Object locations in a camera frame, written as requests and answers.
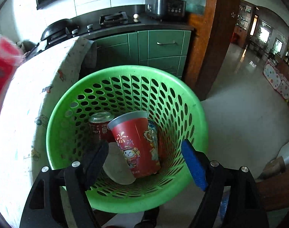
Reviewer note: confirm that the black rice cooker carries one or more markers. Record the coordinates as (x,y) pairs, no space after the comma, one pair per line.
(160,9)

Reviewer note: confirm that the green plastic basket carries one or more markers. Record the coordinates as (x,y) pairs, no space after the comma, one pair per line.
(170,103)

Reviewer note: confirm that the yellow red labelled bottle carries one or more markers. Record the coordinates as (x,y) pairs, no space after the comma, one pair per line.
(11,58)

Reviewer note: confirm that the white plastic lid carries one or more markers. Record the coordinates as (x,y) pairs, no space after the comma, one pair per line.
(116,167)

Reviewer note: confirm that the red cartoon plastic cup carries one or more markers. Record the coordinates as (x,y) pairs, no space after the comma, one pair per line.
(133,136)

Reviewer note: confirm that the white printed tablecloth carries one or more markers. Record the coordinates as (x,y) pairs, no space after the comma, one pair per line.
(33,92)

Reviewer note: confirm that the red cola can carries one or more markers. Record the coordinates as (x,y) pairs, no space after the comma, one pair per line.
(98,123)

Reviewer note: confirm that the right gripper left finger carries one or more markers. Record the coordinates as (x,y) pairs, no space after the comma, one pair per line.
(44,207)

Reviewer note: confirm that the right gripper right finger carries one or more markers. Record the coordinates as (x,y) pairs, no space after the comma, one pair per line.
(244,207)

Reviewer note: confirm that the green kitchen cabinet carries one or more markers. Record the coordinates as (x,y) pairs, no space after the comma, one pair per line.
(162,49)

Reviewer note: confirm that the black wok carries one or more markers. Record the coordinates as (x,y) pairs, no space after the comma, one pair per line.
(54,34)

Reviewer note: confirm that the black gas stove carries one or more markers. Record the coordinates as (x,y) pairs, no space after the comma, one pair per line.
(88,22)

